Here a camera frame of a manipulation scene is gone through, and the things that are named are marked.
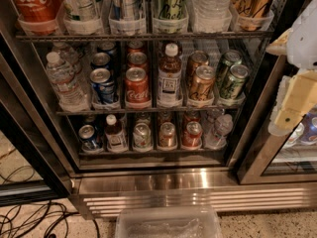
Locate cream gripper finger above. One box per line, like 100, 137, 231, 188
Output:
267, 75, 291, 137
265, 29, 291, 56

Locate silver blue redbull can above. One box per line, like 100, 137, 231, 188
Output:
109, 0, 147, 36

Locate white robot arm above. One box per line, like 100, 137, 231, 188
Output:
266, 0, 317, 136

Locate green can behind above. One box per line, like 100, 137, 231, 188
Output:
216, 50, 243, 87

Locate gold can top shelf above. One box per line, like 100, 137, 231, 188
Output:
232, 0, 273, 31

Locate gold can shelf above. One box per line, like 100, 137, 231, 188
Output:
188, 65, 216, 107
232, 0, 273, 31

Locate water bottle bottom shelf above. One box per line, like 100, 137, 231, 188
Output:
205, 114, 233, 150

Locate green can front middle shelf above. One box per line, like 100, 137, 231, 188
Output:
219, 64, 250, 100

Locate gold can behind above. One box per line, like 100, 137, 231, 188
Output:
185, 51, 209, 85

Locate clear water bottle top shelf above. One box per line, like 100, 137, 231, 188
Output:
193, 0, 232, 33

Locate red can bottom shelf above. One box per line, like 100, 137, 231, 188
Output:
182, 121, 202, 148

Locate gold can front middle shelf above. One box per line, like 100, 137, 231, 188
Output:
188, 65, 216, 107

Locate bronze can bottom shelf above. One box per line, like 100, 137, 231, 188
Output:
158, 122, 176, 148

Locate green lacroix can top shelf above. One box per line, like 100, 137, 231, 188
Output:
153, 0, 185, 34

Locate brown tea bottle middle shelf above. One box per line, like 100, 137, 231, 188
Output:
158, 43, 182, 107

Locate brown tea bottle shelf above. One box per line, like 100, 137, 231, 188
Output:
105, 114, 128, 152
158, 43, 182, 107

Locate silver can bottom shelf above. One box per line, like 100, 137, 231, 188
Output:
133, 123, 153, 152

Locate red coca-cola can front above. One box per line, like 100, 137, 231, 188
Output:
125, 67, 151, 109

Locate red coca-cola can behind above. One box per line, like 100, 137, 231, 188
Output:
127, 52, 149, 71

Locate brown tea bottle bottom shelf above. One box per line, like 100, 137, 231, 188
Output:
105, 114, 128, 152

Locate stainless steel fridge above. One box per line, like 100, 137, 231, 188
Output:
0, 0, 317, 219

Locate blue pepsi can behind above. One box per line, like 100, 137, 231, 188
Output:
90, 53, 111, 69

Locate blue pepsi can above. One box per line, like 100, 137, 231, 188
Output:
90, 68, 119, 104
90, 53, 111, 69

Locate blue pepsi can front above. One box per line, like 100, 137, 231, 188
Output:
90, 68, 119, 104

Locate blue can bottom shelf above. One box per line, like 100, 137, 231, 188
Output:
78, 125, 102, 151

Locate silver green can top shelf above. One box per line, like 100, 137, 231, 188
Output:
63, 0, 103, 36

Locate water bottle middle shelf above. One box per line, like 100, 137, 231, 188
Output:
46, 52, 90, 112

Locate clear plastic bin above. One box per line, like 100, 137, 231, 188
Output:
115, 206, 223, 238

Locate black floor cables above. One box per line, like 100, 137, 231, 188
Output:
0, 164, 101, 238

